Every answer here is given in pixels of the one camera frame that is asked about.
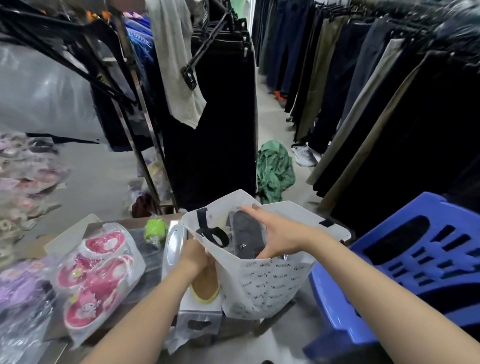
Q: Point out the person's left hand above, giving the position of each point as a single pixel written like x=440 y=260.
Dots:
x=193 y=257

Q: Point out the person's right hand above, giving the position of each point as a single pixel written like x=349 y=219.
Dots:
x=283 y=232

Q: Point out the person's right thumb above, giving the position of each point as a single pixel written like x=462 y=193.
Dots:
x=267 y=252

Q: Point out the person's left fingers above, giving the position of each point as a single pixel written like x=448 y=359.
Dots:
x=204 y=257

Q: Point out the dark grey garment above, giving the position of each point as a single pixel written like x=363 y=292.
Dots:
x=247 y=236

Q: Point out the white printed shopping bag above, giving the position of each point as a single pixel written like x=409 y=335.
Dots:
x=262 y=288

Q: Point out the person's right forearm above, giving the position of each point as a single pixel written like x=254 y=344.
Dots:
x=390 y=296

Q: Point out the person's left forearm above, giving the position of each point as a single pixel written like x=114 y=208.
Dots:
x=146 y=318

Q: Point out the yellow-edged beige insole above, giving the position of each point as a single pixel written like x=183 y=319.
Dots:
x=205 y=288

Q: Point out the green tape roll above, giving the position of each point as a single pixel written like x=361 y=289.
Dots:
x=155 y=228

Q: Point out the white box with window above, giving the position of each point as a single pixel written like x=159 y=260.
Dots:
x=197 y=318

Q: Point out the green crumpled cloth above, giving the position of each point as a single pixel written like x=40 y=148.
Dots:
x=274 y=172

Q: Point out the white sneaker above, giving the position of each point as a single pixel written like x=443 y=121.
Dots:
x=304 y=155

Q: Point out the clear bag of pink slippers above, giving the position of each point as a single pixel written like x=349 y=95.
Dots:
x=97 y=277

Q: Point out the black hanging trousers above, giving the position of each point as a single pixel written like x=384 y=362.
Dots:
x=221 y=131

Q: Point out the blue plastic chair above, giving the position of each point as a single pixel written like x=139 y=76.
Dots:
x=405 y=262

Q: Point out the metal clothes rack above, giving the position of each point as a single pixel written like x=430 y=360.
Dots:
x=138 y=101

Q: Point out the purple items in plastic bag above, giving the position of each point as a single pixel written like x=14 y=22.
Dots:
x=22 y=296

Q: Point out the grey hanging garment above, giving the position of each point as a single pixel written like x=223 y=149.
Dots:
x=176 y=67

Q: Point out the row of hanging trousers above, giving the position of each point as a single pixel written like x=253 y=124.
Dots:
x=375 y=93

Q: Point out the pile of pastel packets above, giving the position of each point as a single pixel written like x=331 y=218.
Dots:
x=26 y=180

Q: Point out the black clip hanger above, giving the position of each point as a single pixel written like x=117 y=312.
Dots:
x=204 y=45

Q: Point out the blue hanging clothes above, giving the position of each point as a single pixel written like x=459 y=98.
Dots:
x=140 y=41

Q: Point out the clear plastic garment cover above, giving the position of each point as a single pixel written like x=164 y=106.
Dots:
x=41 y=93

